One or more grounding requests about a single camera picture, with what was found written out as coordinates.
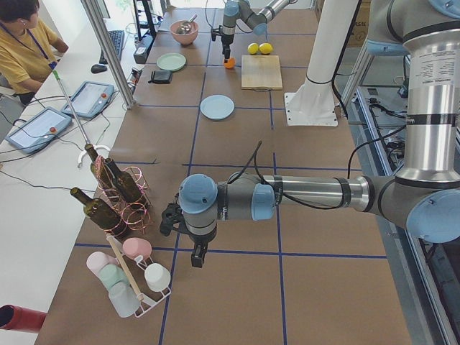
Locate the teach pendant near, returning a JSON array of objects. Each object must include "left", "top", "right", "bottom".
[{"left": 6, "top": 107, "right": 72, "bottom": 154}]

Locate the mint green cup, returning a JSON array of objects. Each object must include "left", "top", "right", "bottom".
[{"left": 97, "top": 264, "right": 129, "bottom": 290}]

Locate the light blue plate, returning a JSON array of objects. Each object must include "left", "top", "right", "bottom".
[{"left": 200, "top": 94, "right": 234, "bottom": 120}]

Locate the teach pendant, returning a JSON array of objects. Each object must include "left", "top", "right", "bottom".
[
  {"left": 70, "top": 80, "right": 114, "bottom": 119},
  {"left": 6, "top": 107, "right": 72, "bottom": 154}
]

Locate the white hook tool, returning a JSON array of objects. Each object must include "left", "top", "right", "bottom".
[{"left": 77, "top": 144, "right": 110, "bottom": 169}]

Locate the seated person yellow shirt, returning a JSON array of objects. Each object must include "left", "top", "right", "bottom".
[{"left": 1, "top": 0, "right": 68, "bottom": 105}]

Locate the pink cup top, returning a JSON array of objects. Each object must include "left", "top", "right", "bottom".
[{"left": 122, "top": 237, "right": 152, "bottom": 259}]

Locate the dark wine bottle middle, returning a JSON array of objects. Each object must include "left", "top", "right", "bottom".
[{"left": 105, "top": 157, "right": 149, "bottom": 210}]

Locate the orange mandarin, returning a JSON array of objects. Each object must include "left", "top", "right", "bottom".
[{"left": 223, "top": 57, "right": 236, "bottom": 69}]

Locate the copper wire wine rack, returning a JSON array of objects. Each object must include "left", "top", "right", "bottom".
[{"left": 91, "top": 155, "right": 151, "bottom": 234}]

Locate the pink bowl with ice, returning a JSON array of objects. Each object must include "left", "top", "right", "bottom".
[{"left": 170, "top": 20, "right": 198, "bottom": 45}]

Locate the black keyboard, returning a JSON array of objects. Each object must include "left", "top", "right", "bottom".
[{"left": 98, "top": 29, "right": 126, "bottom": 65}]

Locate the pale pink cup left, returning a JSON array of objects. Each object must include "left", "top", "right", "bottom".
[{"left": 86, "top": 252, "right": 119, "bottom": 277}]

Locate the teach pendant far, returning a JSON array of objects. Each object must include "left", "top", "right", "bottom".
[{"left": 70, "top": 80, "right": 114, "bottom": 119}]

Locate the dark wine bottle front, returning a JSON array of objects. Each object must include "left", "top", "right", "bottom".
[{"left": 70, "top": 187, "right": 132, "bottom": 239}]

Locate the red cylinder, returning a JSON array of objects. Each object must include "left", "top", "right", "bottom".
[{"left": 1, "top": 305, "right": 47, "bottom": 334}]

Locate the yellow lemon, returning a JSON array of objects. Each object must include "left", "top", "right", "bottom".
[
  {"left": 259, "top": 42, "right": 273, "bottom": 55},
  {"left": 247, "top": 42, "right": 259, "bottom": 55}
]

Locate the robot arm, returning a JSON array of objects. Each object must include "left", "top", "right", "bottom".
[
  {"left": 211, "top": 0, "right": 295, "bottom": 63},
  {"left": 163, "top": 1, "right": 459, "bottom": 267}
]

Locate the wooden rack handle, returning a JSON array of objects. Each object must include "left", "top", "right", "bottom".
[{"left": 106, "top": 236, "right": 144, "bottom": 301}]

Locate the yellow lemon near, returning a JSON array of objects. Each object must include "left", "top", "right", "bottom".
[{"left": 259, "top": 42, "right": 273, "bottom": 55}]

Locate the metal scoop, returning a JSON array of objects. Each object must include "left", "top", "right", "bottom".
[{"left": 175, "top": 14, "right": 198, "bottom": 35}]

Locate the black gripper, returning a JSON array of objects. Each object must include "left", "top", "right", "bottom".
[
  {"left": 185, "top": 223, "right": 217, "bottom": 267},
  {"left": 211, "top": 25, "right": 235, "bottom": 62}
]

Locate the yellow lemon far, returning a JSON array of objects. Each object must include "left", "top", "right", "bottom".
[{"left": 247, "top": 42, "right": 259, "bottom": 55}]

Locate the aluminium frame post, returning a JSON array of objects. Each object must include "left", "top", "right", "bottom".
[{"left": 80, "top": 0, "right": 136, "bottom": 109}]

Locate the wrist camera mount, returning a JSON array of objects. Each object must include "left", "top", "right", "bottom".
[{"left": 160, "top": 203, "right": 185, "bottom": 236}]

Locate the light grey cup bottom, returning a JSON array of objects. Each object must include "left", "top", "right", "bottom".
[{"left": 108, "top": 282, "right": 140, "bottom": 318}]

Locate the dark wine bottle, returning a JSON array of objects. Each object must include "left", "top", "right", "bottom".
[
  {"left": 90, "top": 155, "right": 119, "bottom": 201},
  {"left": 105, "top": 157, "right": 149, "bottom": 210},
  {"left": 70, "top": 187, "right": 132, "bottom": 239}
]

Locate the green plate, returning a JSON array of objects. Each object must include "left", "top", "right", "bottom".
[{"left": 157, "top": 53, "right": 187, "bottom": 72}]

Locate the black computer mouse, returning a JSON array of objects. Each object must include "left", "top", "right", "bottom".
[{"left": 91, "top": 64, "right": 107, "bottom": 74}]

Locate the metal stick green tip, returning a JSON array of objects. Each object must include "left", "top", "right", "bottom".
[{"left": 52, "top": 69, "right": 91, "bottom": 144}]

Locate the white wire cup rack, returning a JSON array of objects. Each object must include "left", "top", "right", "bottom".
[{"left": 106, "top": 236, "right": 172, "bottom": 318}]

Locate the white cup right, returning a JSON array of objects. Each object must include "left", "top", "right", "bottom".
[{"left": 144, "top": 263, "right": 171, "bottom": 292}]

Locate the dark wine bottle back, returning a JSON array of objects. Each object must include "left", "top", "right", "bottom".
[{"left": 90, "top": 155, "right": 119, "bottom": 201}]

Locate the dark folded cloth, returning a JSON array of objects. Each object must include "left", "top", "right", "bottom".
[{"left": 148, "top": 70, "right": 173, "bottom": 84}]

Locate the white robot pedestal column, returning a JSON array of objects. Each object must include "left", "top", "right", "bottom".
[{"left": 305, "top": 0, "right": 361, "bottom": 86}]

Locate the bamboo cutting board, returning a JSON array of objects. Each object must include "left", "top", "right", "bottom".
[{"left": 241, "top": 55, "right": 283, "bottom": 90}]

